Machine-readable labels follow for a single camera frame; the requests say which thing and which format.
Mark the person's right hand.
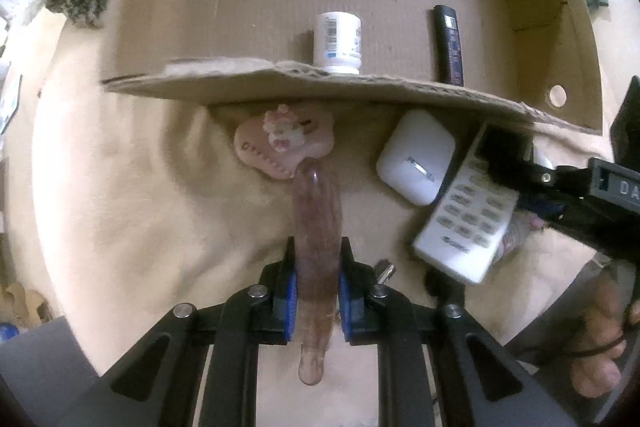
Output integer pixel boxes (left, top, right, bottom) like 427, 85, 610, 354
570, 267, 640, 399

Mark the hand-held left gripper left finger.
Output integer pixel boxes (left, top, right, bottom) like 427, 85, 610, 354
55, 237, 301, 427

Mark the beige blanket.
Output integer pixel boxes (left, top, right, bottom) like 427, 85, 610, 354
30, 7, 640, 358

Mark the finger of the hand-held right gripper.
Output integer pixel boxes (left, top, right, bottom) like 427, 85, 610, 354
480, 122, 558, 192
517, 197, 568, 223

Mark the small white bottle red label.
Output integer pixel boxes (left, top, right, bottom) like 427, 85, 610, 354
497, 211, 543, 264

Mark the person's right leg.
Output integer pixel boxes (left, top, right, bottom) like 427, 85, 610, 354
502, 252, 623, 360

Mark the white remote control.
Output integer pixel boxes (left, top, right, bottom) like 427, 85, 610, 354
412, 122, 531, 285

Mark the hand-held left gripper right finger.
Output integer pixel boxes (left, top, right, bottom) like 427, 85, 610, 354
339, 237, 576, 427

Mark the person's leg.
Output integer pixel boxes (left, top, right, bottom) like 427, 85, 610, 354
502, 252, 623, 360
0, 316, 117, 427

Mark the black slim device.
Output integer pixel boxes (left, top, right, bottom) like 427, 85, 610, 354
432, 4, 465, 86

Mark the white earbud case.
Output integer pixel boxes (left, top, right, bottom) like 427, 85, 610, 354
376, 109, 457, 206

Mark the white pill bottle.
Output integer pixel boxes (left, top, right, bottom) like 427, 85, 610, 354
314, 12, 362, 75

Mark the person's left leg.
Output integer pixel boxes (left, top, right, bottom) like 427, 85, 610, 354
0, 316, 117, 427

